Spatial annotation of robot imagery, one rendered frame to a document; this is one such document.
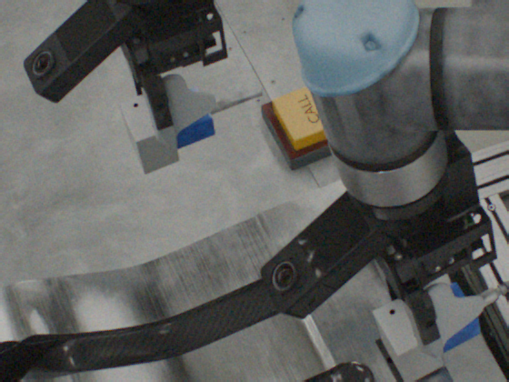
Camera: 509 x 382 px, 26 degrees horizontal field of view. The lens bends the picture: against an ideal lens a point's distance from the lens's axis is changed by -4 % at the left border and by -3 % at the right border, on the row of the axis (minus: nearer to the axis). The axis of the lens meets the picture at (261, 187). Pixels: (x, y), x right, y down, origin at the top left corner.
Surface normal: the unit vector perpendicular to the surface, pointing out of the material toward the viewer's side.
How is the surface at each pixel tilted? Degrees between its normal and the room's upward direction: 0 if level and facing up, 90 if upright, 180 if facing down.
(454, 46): 23
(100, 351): 28
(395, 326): 11
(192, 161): 0
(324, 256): 37
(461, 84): 53
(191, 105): 79
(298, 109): 0
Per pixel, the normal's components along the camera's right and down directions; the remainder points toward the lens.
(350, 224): -0.65, -0.29
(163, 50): 0.39, 0.76
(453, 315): 0.31, 0.55
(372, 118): -0.19, 0.81
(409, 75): -0.33, 0.20
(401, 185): 0.20, 0.75
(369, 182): -0.39, 0.79
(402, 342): -0.25, -0.59
